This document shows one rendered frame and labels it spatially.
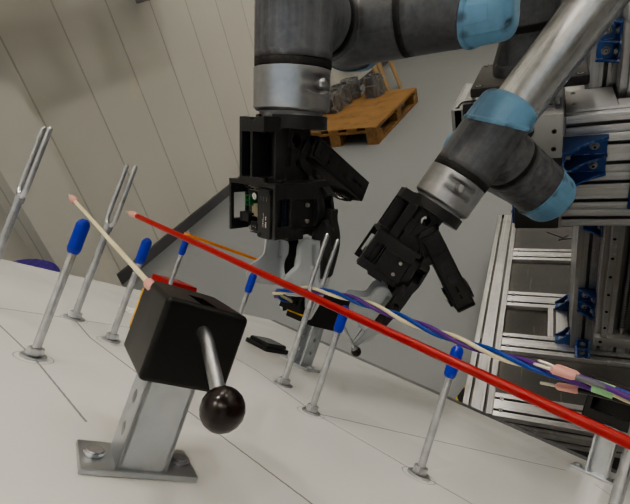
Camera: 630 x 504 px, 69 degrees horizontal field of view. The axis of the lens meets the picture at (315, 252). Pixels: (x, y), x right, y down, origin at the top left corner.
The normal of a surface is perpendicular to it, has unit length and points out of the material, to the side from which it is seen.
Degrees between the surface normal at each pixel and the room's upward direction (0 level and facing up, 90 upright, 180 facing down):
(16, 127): 90
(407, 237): 70
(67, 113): 90
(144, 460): 77
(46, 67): 90
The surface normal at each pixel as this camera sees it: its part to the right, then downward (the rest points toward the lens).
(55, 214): 0.90, 0.03
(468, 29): -0.28, 0.82
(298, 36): 0.17, 0.24
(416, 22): -0.44, 0.53
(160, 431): 0.49, 0.10
